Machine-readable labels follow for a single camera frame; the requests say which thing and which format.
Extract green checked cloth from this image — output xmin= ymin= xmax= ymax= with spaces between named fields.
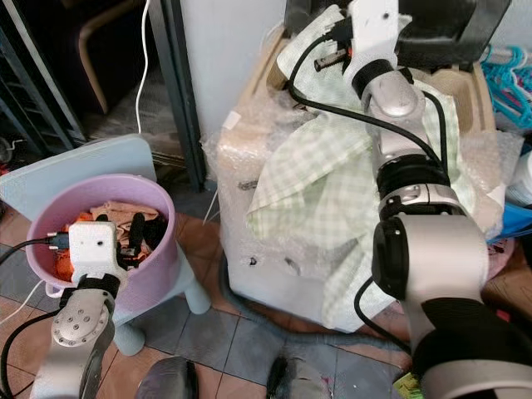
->
xmin=245 ymin=4 xmax=480 ymax=333

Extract beige top-load washing machine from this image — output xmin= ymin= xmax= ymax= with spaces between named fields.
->
xmin=203 ymin=17 xmax=525 ymax=335

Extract turquoise clothes hangers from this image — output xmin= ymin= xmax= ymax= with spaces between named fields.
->
xmin=480 ymin=43 xmax=532 ymax=131

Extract beige garment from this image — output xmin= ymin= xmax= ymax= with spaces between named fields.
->
xmin=87 ymin=201 xmax=160 ymax=225

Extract pink plastic basin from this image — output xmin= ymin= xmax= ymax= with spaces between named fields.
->
xmin=24 ymin=173 xmax=180 ymax=314

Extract orange garment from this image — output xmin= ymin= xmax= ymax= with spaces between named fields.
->
xmin=53 ymin=220 xmax=77 ymax=282

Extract light blue plastic stool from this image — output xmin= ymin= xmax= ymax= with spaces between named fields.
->
xmin=0 ymin=135 xmax=214 ymax=357

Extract dark grey washer lid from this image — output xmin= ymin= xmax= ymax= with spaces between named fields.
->
xmin=283 ymin=0 xmax=513 ymax=69

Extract dark metal rack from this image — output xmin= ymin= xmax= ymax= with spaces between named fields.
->
xmin=0 ymin=29 xmax=44 ymax=152

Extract brown wooden chair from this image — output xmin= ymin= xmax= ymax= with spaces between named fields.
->
xmin=78 ymin=0 xmax=146 ymax=115

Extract grey right robot foot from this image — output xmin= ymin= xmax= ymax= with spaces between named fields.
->
xmin=264 ymin=357 xmax=335 ymax=399

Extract yellow-green box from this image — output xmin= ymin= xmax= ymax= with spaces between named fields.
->
xmin=393 ymin=372 xmax=425 ymax=399

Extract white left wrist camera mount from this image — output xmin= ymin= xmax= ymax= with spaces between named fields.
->
xmin=66 ymin=220 xmax=120 ymax=281

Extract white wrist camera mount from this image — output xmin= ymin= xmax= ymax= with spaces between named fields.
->
xmin=346 ymin=0 xmax=413 ymax=74
xmin=66 ymin=220 xmax=120 ymax=281

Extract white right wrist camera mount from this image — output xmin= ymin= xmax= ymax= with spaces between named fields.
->
xmin=346 ymin=0 xmax=413 ymax=74

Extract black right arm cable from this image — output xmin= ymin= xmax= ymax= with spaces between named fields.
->
xmin=288 ymin=33 xmax=450 ymax=171

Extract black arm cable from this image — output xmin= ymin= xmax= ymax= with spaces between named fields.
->
xmin=288 ymin=33 xmax=450 ymax=171
xmin=0 ymin=238 xmax=69 ymax=399

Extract white floor cable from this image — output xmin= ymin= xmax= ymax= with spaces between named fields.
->
xmin=4 ymin=281 xmax=44 ymax=327

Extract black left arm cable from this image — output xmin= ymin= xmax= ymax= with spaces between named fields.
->
xmin=0 ymin=238 xmax=69 ymax=399

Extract dark door frame post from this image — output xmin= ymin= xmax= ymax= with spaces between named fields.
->
xmin=145 ymin=0 xmax=210 ymax=194

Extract white hanging cable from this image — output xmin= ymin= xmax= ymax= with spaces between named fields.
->
xmin=133 ymin=0 xmax=153 ymax=139

